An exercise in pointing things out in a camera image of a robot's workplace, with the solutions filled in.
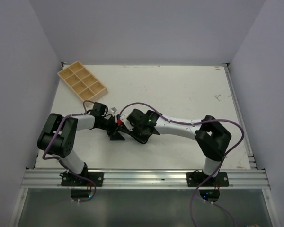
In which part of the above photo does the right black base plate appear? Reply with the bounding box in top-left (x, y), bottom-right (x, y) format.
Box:
top-left (186, 171), bottom-right (230, 187)

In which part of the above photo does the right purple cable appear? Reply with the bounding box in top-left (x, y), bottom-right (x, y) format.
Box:
top-left (117, 102), bottom-right (246, 227)

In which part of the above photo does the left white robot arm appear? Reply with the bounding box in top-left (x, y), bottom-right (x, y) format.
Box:
top-left (37, 100), bottom-right (125, 186)

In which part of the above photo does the wooden compartment tray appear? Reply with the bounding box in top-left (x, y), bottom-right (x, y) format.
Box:
top-left (57, 61), bottom-right (108, 102)

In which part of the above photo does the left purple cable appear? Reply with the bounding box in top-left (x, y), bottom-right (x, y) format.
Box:
top-left (42, 100), bottom-right (97, 203)

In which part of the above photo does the purple cable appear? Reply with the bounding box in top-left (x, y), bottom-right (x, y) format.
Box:
top-left (42, 100), bottom-right (97, 203)
top-left (117, 102), bottom-right (246, 227)

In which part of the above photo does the black underwear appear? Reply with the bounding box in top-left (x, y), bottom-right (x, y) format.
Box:
top-left (119, 125), bottom-right (149, 145)

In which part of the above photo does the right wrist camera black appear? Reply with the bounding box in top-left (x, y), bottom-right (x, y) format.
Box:
top-left (126, 109), bottom-right (147, 126)

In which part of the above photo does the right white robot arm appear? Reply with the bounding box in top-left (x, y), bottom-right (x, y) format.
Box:
top-left (126, 109), bottom-right (231, 186)

